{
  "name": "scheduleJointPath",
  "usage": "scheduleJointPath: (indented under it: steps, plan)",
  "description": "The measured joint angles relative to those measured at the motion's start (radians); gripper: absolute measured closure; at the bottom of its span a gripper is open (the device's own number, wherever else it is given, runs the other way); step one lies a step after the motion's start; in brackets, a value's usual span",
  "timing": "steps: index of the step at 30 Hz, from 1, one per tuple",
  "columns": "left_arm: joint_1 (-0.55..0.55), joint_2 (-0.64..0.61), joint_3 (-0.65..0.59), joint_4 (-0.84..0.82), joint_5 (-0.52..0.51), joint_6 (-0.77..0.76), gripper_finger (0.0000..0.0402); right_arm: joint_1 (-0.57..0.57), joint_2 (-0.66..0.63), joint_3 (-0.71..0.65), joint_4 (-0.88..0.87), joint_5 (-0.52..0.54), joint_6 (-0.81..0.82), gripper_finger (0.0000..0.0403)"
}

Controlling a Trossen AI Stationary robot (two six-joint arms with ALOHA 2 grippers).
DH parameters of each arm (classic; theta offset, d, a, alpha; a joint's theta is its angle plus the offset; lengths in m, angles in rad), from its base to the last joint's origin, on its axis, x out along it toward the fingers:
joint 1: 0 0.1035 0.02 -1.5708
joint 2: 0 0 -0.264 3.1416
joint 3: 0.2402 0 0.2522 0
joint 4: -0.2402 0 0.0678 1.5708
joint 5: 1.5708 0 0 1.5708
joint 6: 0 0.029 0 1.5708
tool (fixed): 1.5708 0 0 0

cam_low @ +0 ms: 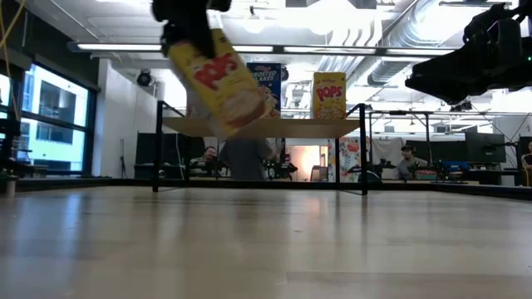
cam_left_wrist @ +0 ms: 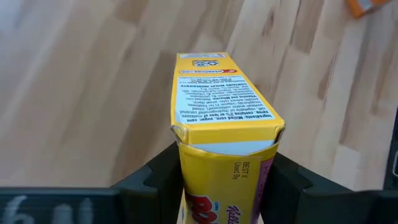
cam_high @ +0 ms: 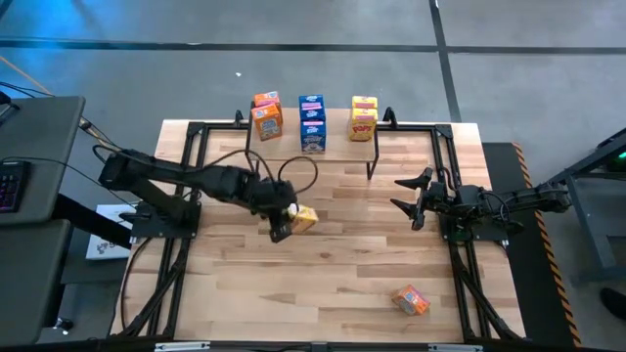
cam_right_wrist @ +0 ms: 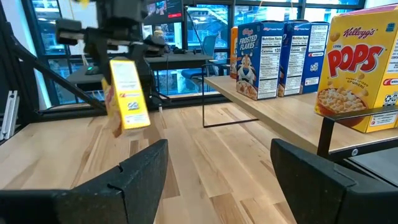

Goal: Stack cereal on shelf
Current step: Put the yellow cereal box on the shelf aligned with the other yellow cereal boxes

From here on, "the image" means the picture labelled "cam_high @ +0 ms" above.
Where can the green lit device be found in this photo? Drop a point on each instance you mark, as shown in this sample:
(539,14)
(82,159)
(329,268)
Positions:
(620,157)

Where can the black hazard-striped floor mat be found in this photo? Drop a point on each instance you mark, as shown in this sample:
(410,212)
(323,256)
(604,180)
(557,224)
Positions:
(533,293)

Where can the black desk device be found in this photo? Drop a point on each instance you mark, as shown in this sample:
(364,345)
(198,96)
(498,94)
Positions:
(6,100)

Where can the white printed sheet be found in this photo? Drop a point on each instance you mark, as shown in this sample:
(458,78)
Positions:
(105,244)

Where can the wooden shelf with black frame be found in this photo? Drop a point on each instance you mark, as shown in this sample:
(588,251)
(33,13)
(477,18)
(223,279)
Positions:
(337,151)

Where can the black rail bracket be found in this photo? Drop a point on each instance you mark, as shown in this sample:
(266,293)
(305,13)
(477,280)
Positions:
(389,118)
(238,118)

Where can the black desk caster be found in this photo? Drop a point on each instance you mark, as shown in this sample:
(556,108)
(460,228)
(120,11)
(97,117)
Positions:
(63,325)

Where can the dark metal stand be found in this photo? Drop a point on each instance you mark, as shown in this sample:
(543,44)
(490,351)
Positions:
(593,230)

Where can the person's foot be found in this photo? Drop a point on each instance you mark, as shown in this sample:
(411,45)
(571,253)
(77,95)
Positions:
(615,303)

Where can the orange Frosted Mini Wheats box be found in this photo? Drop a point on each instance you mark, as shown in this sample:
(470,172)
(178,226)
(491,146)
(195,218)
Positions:
(267,98)
(411,300)
(267,124)

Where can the silver rail bracket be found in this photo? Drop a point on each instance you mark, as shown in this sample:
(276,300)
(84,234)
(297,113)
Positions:
(181,346)
(455,348)

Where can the yellow Corn Pops box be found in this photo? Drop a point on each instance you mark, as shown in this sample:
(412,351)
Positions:
(365,101)
(307,221)
(363,128)

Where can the black floor tape strip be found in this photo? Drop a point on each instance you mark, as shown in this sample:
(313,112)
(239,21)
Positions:
(195,45)
(443,58)

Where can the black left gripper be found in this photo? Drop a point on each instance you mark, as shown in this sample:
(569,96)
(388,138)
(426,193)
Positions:
(271,198)

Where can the black backlit keyboard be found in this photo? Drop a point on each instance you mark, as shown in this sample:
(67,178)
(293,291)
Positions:
(12,186)

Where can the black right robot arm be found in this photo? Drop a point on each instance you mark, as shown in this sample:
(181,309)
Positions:
(528,198)

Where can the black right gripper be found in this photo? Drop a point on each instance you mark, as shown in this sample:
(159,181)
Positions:
(433,195)

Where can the blue Frosted Flakes box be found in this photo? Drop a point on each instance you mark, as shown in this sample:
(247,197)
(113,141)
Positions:
(312,115)
(313,139)
(311,99)

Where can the grey desk top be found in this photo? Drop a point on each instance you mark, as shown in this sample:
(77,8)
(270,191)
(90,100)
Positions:
(29,283)
(44,137)

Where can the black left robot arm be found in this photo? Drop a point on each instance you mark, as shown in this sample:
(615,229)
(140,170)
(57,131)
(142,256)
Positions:
(171,173)

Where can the black aluminium table frame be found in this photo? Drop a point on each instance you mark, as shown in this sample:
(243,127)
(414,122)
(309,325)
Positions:
(444,132)

